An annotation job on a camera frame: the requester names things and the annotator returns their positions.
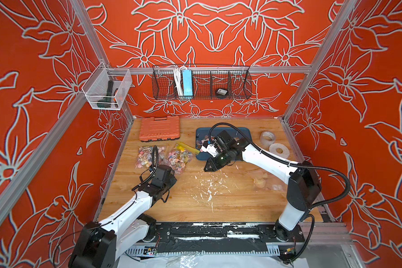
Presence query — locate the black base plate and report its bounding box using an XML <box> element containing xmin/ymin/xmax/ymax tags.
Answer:
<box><xmin>143</xmin><ymin>222</ymin><xmax>306</xmax><ymax>243</ymax></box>

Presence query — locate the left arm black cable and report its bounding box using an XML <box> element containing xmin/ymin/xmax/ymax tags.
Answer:
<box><xmin>52</xmin><ymin>145</ymin><xmax>160</xmax><ymax>265</ymax></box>

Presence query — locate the black wire basket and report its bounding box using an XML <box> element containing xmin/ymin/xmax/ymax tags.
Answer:
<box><xmin>152</xmin><ymin>64</ymin><xmax>252</xmax><ymax>101</ymax></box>

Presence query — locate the green black screwdriver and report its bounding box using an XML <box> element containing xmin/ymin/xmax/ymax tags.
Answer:
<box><xmin>97</xmin><ymin>80</ymin><xmax>114</xmax><ymax>108</ymax></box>

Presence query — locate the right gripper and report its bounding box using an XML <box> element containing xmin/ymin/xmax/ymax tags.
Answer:
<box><xmin>203</xmin><ymin>147</ymin><xmax>234</xmax><ymax>170</ymax></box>

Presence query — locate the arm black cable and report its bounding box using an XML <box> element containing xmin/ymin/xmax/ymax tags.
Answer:
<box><xmin>208</xmin><ymin>122</ymin><xmax>352</xmax><ymax>262</ymax></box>
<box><xmin>52</xmin><ymin>145</ymin><xmax>160</xmax><ymax>265</ymax></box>

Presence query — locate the blue plastic tray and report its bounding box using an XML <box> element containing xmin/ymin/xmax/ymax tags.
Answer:
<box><xmin>195</xmin><ymin>127</ymin><xmax>243</xmax><ymax>161</ymax></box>

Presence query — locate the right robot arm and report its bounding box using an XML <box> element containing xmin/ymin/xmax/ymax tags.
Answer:
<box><xmin>201</xmin><ymin>131</ymin><xmax>322</xmax><ymax>232</ymax></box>

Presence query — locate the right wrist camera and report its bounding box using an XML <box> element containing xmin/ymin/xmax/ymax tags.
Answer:
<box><xmin>200</xmin><ymin>142</ymin><xmax>218</xmax><ymax>157</ymax></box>

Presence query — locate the light blue power bank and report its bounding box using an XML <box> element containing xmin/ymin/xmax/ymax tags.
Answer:
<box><xmin>182</xmin><ymin>69</ymin><xmax>193</xmax><ymax>98</ymax></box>

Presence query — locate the clear tape roll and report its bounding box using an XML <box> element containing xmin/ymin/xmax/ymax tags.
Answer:
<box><xmin>260</xmin><ymin>131</ymin><xmax>276</xmax><ymax>147</ymax></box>

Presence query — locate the white cable bundle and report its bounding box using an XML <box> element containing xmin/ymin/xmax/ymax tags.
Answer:
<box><xmin>172</xmin><ymin>66</ymin><xmax>184</xmax><ymax>98</ymax></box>

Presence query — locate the clear acrylic box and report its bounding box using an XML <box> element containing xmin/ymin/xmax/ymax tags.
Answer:
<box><xmin>82</xmin><ymin>62</ymin><xmax>132</xmax><ymax>111</ymax></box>

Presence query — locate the orange tool case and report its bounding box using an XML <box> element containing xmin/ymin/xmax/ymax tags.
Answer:
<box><xmin>139</xmin><ymin>116</ymin><xmax>180</xmax><ymax>142</ymax></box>

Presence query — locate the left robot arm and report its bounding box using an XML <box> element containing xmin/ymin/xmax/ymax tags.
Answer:
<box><xmin>68</xmin><ymin>165</ymin><xmax>177</xmax><ymax>268</ymax></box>

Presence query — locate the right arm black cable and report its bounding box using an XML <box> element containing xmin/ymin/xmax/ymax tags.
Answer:
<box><xmin>208</xmin><ymin>122</ymin><xmax>352</xmax><ymax>262</ymax></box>

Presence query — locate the white tape roll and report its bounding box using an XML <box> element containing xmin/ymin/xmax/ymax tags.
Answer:
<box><xmin>269</xmin><ymin>143</ymin><xmax>290</xmax><ymax>159</ymax></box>

